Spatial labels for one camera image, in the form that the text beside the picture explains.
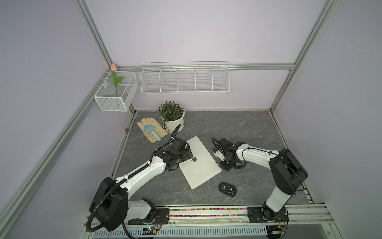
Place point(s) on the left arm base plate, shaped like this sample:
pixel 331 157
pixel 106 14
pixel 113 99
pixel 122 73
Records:
pixel 160 216

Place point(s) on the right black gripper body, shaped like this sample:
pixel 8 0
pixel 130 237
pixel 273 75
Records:
pixel 225 164

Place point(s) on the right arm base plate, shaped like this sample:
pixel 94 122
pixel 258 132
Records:
pixel 264 215

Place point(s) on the white mesh wall box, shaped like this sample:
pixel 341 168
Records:
pixel 106 98

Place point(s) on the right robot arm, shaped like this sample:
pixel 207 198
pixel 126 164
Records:
pixel 288 174

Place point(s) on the aluminium front rail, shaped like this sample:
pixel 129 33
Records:
pixel 226 222

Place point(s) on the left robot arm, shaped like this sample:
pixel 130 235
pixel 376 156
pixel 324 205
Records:
pixel 111 205

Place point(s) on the beige work glove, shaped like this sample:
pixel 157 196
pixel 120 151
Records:
pixel 158 129

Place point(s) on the white wire shelf basket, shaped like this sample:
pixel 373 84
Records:
pixel 203 77

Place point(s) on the black wireless mouse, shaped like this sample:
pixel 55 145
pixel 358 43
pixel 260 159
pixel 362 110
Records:
pixel 227 189

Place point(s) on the blue garden trowel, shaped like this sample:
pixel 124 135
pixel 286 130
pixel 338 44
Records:
pixel 150 128

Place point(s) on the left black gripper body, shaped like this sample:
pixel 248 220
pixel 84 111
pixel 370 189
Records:
pixel 183 156

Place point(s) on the pink artificial tulip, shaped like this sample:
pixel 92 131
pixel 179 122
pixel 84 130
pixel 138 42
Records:
pixel 116 79

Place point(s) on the silver laptop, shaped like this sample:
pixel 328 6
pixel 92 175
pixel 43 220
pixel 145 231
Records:
pixel 202 167

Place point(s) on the potted green plant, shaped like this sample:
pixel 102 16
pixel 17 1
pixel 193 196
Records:
pixel 172 115

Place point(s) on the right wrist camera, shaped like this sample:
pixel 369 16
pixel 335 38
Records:
pixel 219 155

